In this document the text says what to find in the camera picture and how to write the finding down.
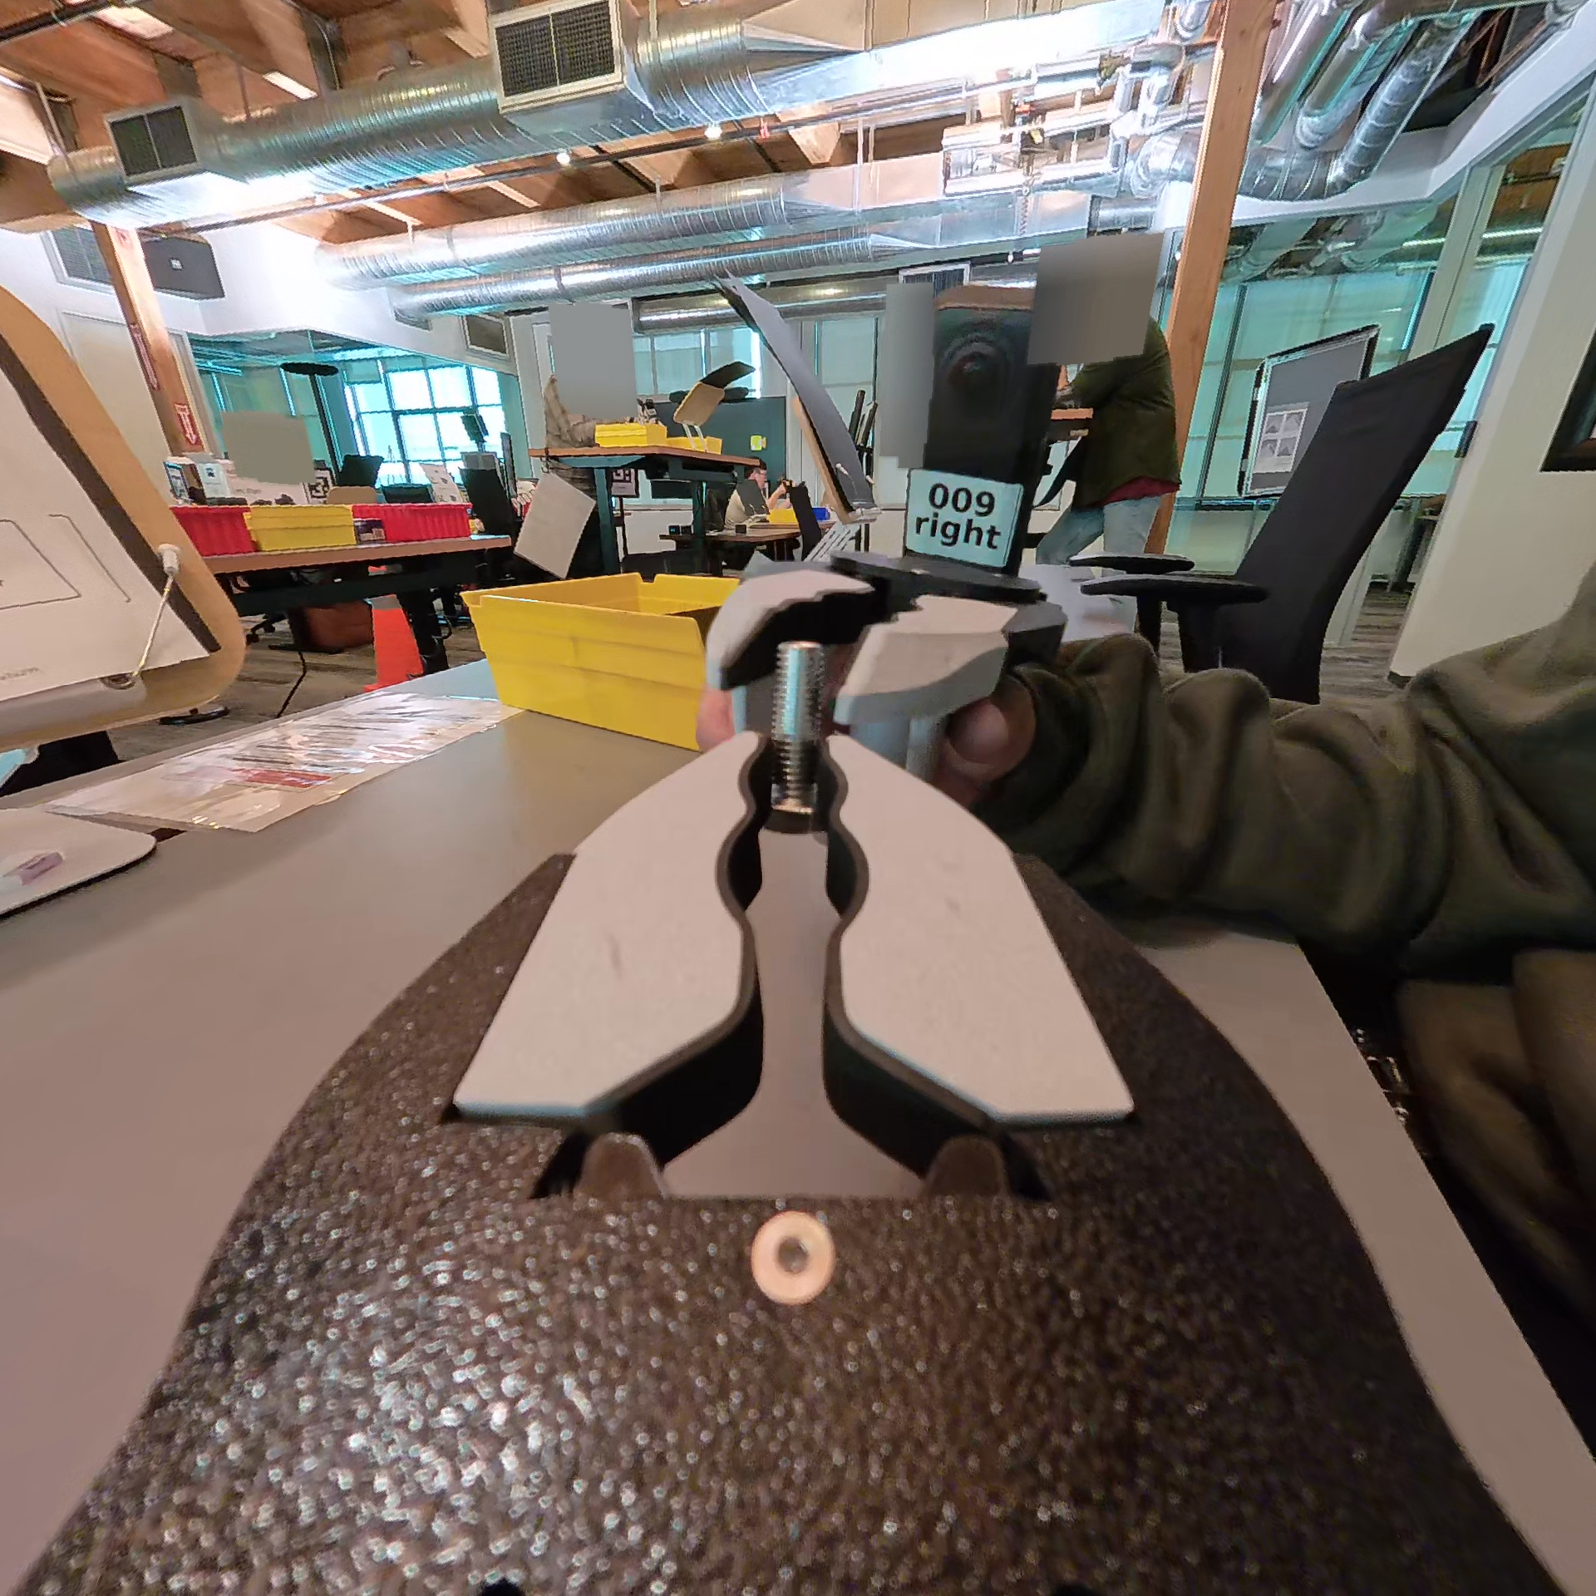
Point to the grey tilted board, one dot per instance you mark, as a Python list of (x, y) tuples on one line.
[(555, 522)]

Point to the black floor lamp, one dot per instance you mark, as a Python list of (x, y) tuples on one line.
[(312, 410)]

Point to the framed notice board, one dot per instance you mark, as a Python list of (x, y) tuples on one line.
[(1303, 418)]

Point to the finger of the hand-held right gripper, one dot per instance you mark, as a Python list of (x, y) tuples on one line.
[(921, 667), (749, 623)]

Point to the orange traffic cone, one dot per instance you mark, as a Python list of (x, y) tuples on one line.
[(395, 648)]

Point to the steel bolt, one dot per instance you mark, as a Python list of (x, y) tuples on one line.
[(798, 710)]

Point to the silver ventilation ducts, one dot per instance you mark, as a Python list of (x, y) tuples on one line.
[(560, 211)]

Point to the person's torso and lap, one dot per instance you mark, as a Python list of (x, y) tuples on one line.
[(1495, 1096)]

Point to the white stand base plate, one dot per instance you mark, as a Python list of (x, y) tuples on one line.
[(87, 860)]

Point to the person's right hand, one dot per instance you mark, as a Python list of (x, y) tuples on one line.
[(992, 754)]

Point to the grey desk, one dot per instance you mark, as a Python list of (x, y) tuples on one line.
[(312, 897)]

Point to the person's right forearm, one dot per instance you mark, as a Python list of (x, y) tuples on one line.
[(1309, 798)]

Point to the red-label laminated sheet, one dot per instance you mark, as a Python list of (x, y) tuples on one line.
[(287, 760)]

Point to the yellow plastic bin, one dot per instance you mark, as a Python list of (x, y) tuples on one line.
[(585, 661), (629, 433), (298, 526)]

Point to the black wall speaker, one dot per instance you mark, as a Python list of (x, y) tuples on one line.
[(184, 266)]

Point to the black office chair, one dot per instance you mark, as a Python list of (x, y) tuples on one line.
[(1320, 522)]

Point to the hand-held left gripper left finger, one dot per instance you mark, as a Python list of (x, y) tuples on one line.
[(598, 948)]

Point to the printed instruction sheet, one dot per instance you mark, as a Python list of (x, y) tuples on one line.
[(74, 585)]

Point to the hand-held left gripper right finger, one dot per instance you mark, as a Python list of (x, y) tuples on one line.
[(984, 959)]

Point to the long wooden table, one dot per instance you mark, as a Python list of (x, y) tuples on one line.
[(350, 558)]

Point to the small pink label tab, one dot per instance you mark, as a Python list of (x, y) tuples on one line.
[(30, 862)]

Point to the black board on stand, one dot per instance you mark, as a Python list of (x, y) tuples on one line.
[(809, 399)]

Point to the wooden pillar with red signs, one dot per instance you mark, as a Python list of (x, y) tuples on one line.
[(137, 336)]

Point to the wooden standing desk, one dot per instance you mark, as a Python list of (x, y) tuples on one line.
[(648, 458)]

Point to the red plastic bin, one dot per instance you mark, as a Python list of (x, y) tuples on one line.
[(410, 520), (211, 530)]

